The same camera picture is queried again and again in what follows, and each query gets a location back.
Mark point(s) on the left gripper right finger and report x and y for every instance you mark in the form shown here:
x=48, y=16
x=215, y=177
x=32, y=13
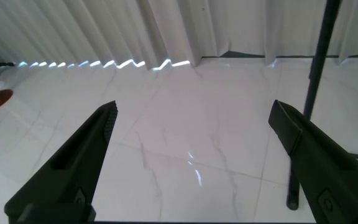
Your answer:
x=346, y=194

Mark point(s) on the black clothes rack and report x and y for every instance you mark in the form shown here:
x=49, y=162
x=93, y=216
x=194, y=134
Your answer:
x=322, y=46

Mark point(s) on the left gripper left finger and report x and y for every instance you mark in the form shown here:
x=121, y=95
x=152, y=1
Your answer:
x=47, y=199

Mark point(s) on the white curtain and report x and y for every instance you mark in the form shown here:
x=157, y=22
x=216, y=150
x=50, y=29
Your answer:
x=135, y=25

